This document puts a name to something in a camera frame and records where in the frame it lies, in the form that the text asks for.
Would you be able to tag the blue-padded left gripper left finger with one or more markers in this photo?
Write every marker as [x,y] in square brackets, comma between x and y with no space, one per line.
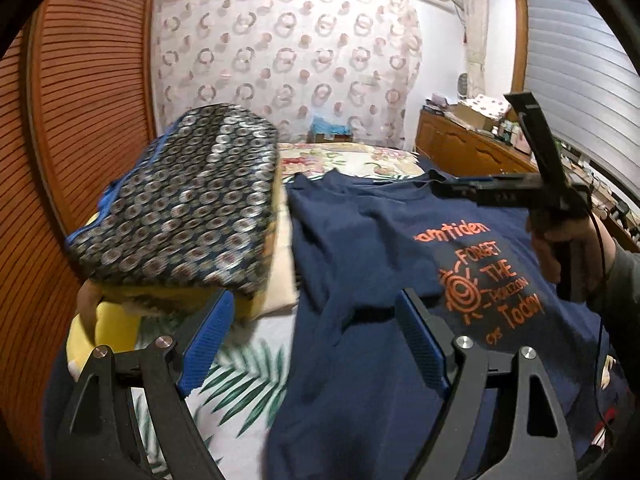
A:
[99,437]

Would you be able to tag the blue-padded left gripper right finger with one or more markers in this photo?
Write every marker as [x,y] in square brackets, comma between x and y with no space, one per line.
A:
[528,436]

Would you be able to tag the navy blue printed t-shirt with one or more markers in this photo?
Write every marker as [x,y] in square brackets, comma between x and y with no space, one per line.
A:
[357,406]

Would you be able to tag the right hand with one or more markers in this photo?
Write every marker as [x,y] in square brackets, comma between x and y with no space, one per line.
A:
[596,245]

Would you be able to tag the cardboard box with floral cloth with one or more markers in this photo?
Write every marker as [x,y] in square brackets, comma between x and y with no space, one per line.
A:
[479,113]

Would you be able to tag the wooden sideboard cabinet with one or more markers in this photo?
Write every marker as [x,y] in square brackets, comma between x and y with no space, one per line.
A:
[465,153]

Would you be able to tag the palm leaf bed sheet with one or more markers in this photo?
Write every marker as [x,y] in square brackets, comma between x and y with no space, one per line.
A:
[242,393]

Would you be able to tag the grey window roller shutter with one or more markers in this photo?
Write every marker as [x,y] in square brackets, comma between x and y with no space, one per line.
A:
[585,83]

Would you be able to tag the yellow ochre folded cloth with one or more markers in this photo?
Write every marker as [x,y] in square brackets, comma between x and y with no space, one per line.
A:
[154,300]

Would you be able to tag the floral quilt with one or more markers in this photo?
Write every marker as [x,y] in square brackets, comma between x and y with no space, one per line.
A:
[314,160]

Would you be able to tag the cream folded cloth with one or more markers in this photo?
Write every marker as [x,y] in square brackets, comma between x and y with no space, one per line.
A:
[280,292]

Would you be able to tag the beige tied curtain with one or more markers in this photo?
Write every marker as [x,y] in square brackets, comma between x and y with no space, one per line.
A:
[476,30]

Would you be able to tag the blue item box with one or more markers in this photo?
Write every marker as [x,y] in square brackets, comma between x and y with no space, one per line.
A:
[322,131]

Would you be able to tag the dark circle-patterned folded cloth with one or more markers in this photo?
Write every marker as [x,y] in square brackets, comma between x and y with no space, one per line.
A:
[196,210]

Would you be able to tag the circle-patterned lace curtain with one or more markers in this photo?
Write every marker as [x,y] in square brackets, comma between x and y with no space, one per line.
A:
[352,63]

